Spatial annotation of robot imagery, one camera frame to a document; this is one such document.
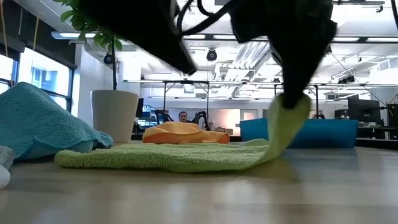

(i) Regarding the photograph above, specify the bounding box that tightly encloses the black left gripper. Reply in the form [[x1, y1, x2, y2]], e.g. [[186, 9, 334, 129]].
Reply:
[[79, 0, 198, 76]]

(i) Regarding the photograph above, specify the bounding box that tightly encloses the light green microfiber towel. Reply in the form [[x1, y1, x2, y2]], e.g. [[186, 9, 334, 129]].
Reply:
[[53, 92, 313, 174]]

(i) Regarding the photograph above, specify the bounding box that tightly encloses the black background monitor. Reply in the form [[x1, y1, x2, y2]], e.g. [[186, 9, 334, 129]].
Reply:
[[347, 98, 382, 126]]

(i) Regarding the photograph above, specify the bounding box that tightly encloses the green leafy plant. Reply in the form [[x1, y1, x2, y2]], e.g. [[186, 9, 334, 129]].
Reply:
[[52, 0, 125, 91]]

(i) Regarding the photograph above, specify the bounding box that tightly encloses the teal microfiber towel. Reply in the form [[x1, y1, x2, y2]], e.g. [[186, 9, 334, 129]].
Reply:
[[0, 82, 115, 162]]

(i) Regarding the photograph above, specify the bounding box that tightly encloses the blue plastic bin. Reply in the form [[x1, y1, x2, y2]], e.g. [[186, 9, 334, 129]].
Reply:
[[239, 118, 359, 149]]

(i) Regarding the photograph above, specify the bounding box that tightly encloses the white plant pot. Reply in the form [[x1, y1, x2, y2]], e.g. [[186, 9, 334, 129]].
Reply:
[[90, 89, 141, 144]]

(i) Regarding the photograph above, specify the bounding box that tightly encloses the orange microfiber towel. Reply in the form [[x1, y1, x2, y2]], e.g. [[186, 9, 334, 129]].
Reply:
[[142, 121, 231, 145]]

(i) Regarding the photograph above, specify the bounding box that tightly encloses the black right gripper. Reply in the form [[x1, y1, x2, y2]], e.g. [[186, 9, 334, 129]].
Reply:
[[229, 0, 338, 110]]

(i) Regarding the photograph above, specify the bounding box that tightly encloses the office window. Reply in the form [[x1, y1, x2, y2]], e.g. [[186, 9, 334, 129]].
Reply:
[[0, 46, 76, 113]]

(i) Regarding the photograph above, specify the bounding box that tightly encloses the long ceiling light bar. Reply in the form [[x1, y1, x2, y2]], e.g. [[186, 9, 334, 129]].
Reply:
[[183, 33, 398, 44]]

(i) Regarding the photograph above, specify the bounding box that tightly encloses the grey microfiber towel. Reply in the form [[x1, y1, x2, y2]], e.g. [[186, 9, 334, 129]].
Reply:
[[0, 145, 16, 190]]

